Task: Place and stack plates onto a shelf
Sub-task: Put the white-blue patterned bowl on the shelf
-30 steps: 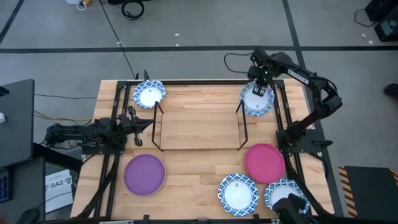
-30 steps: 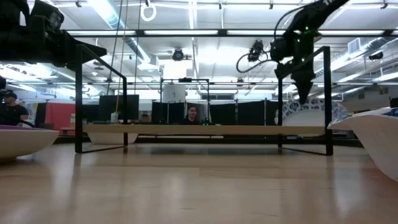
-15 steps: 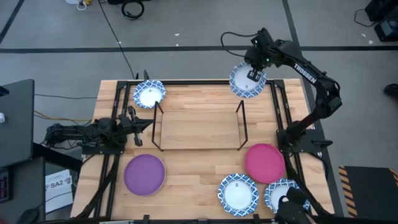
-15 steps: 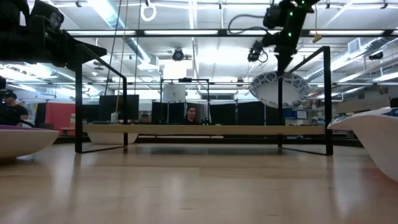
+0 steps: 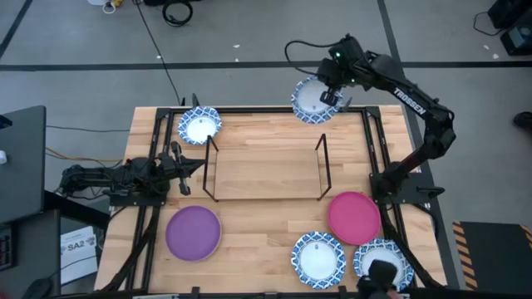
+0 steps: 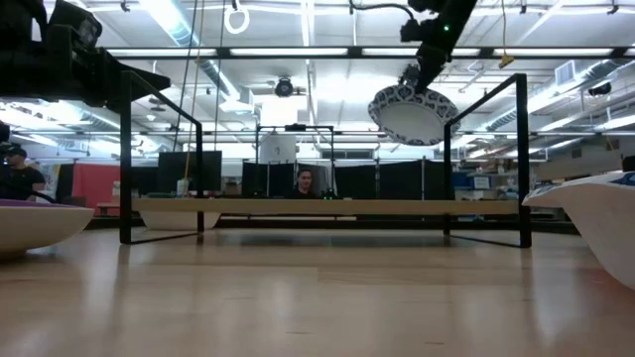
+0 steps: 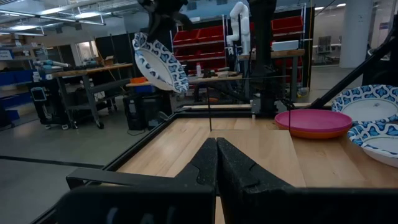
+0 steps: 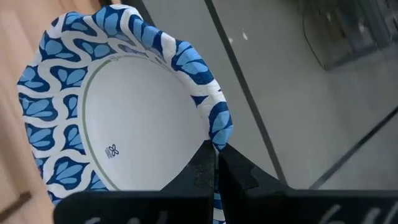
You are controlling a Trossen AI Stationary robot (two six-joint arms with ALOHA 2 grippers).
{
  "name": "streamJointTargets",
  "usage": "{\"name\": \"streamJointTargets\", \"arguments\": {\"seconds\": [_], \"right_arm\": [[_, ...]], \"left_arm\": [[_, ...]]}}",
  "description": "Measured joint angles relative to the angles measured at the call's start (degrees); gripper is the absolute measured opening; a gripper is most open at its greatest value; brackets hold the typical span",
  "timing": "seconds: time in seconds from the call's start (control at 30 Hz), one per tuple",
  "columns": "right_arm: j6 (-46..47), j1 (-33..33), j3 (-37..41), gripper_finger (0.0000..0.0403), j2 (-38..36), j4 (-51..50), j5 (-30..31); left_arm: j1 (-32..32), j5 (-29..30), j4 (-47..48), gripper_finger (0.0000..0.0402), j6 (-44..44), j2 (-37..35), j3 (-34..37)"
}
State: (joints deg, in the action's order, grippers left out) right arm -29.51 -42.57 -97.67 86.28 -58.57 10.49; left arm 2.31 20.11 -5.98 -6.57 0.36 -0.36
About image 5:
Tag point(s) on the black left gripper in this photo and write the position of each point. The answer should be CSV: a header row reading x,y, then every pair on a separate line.
x,y
171,168

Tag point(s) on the small black equipment box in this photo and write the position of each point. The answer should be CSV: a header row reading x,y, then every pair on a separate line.
x,y
517,41

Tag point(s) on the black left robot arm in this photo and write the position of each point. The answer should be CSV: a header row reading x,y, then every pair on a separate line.
x,y
124,172

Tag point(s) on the blue patterned paper plate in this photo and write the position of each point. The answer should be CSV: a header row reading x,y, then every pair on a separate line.
x,y
318,261
309,101
199,128
382,249

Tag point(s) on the black hazard-striped floor mat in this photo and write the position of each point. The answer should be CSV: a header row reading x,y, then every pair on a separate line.
x,y
494,257

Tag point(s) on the person's foot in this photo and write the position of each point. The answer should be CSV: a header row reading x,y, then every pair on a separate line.
x,y
523,120

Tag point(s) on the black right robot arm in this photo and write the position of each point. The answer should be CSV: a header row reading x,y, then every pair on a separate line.
x,y
405,93

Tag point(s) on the white SA2 paper sign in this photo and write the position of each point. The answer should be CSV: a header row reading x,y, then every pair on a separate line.
x,y
79,253

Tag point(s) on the black rounded floor object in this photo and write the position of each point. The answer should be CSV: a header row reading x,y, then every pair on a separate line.
x,y
37,288

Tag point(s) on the pink plastic plate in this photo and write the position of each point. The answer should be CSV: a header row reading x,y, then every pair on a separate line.
x,y
354,218

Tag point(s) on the yellow plug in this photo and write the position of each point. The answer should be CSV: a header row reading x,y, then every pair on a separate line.
x,y
118,2

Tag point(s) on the purple plastic plate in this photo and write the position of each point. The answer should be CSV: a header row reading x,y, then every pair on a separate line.
x,y
193,232

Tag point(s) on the black button control panel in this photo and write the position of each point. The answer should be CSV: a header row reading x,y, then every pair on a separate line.
x,y
6,249

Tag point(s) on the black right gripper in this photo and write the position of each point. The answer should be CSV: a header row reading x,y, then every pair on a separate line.
x,y
345,66

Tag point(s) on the white power box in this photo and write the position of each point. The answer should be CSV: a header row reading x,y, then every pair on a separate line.
x,y
97,2

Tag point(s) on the dark grey desk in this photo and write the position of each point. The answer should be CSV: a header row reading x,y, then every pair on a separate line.
x,y
21,166

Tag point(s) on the large black equipment case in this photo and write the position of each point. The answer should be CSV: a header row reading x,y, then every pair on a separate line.
x,y
511,10

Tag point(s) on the black cabinet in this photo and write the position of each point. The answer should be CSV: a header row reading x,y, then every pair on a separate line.
x,y
37,249

